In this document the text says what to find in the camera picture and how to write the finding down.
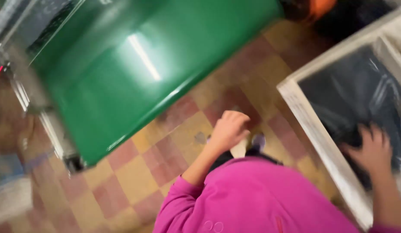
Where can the person's right hand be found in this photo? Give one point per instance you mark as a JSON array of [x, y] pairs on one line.
[[372, 152]]

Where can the person's left hand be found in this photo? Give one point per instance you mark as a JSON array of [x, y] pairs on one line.
[[229, 129]]

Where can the person's left fingers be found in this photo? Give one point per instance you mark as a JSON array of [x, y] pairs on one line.
[[241, 121]]

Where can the person's right fingers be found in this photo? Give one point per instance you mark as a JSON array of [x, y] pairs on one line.
[[373, 134]]

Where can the person's shoe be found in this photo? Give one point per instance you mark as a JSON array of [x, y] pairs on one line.
[[258, 142]]

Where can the black plastic bin liner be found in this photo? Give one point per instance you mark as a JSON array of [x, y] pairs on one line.
[[359, 97]]

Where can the white framed bin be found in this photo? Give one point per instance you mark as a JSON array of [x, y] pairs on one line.
[[320, 129]]

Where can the person's pink sweater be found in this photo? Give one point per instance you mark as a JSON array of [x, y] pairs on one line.
[[252, 200]]

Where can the green table top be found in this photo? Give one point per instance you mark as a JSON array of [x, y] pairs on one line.
[[132, 71]]

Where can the orange object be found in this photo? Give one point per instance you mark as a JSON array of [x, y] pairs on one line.
[[320, 8]]

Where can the blue and white container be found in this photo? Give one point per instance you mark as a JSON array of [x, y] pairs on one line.
[[9, 187]]

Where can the metal frame rack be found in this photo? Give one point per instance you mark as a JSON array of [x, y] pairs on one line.
[[32, 97]]

